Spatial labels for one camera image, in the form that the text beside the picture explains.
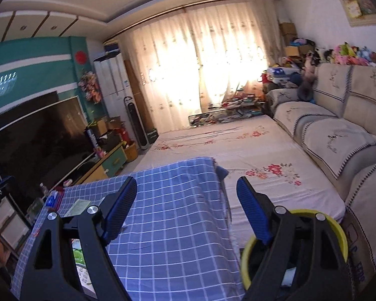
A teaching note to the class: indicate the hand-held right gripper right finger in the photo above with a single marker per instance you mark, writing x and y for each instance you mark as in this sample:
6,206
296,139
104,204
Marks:
250,210

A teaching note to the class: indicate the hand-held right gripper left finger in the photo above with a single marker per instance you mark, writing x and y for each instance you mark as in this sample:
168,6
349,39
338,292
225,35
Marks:
120,208

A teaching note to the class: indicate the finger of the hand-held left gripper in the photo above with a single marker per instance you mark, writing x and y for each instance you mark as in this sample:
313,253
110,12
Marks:
0,192

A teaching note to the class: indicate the yellow round bin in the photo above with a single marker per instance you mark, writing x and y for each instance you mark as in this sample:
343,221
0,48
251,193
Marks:
247,258

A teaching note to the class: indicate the plastic drawer unit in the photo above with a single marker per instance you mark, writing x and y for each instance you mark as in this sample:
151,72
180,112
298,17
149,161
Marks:
9,216

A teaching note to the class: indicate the clear plastic bag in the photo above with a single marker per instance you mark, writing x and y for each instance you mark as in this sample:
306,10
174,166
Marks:
36,208

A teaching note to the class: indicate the pale green paper packet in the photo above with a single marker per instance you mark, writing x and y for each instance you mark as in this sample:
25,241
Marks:
78,208

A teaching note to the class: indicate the yellow and green television cabinet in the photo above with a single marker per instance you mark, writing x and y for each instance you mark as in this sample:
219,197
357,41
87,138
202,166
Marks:
116,160

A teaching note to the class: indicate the blue tissue pack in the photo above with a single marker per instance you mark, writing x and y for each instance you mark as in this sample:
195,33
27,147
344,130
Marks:
53,200

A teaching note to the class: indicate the large flat television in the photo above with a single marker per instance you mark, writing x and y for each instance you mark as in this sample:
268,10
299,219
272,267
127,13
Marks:
34,150

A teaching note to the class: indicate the blue checked tablecloth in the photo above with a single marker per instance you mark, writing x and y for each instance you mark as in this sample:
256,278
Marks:
175,219

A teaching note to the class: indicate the yellow bucket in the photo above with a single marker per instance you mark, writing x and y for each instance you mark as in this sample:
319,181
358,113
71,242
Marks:
132,153

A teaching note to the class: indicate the floral bedsheet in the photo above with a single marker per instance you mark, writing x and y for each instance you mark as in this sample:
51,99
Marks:
238,150

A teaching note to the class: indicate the green snack packet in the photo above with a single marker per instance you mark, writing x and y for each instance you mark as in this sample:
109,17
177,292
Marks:
80,257

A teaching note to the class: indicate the red fire extinguisher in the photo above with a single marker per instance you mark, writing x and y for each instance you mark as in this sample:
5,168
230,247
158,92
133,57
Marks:
124,135

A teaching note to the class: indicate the open cardboard box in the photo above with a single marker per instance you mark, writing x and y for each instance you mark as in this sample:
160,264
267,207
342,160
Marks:
108,124

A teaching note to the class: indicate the black television behind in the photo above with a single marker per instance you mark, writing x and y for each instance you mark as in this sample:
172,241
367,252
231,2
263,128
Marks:
22,109

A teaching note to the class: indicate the black tower fan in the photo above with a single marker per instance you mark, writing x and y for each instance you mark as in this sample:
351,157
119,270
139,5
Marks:
134,122

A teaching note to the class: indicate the beige embroidered sofa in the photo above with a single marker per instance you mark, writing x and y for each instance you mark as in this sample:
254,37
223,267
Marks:
332,131

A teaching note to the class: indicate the printed cardboard box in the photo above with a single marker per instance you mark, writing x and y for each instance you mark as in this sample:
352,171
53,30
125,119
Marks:
363,257

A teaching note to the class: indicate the white standing air conditioner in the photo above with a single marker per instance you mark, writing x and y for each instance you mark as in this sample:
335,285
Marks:
112,84

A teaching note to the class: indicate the hanging artificial flowers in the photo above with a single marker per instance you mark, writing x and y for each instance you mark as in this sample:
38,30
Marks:
89,86

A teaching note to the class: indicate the grey plush toy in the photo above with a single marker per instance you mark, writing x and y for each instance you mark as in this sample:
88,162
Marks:
304,87

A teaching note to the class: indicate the blue patterned bag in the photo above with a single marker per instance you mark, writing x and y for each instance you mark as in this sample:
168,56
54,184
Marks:
280,72

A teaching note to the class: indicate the cream embroidered curtain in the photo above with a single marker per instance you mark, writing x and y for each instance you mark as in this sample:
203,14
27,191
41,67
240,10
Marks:
181,69

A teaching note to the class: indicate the dark box on air conditioner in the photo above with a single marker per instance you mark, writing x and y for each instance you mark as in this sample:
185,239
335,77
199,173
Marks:
112,48

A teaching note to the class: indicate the stack of cardboard boxes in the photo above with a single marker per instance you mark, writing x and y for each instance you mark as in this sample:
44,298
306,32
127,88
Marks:
287,33

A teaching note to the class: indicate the row of plush toys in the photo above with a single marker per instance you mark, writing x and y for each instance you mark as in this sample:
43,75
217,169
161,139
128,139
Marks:
347,51

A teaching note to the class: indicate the wooden curtain rod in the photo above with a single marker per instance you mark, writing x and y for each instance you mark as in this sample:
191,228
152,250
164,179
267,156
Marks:
185,6

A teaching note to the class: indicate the red round wall decoration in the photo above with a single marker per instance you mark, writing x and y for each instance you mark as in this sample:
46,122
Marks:
80,57

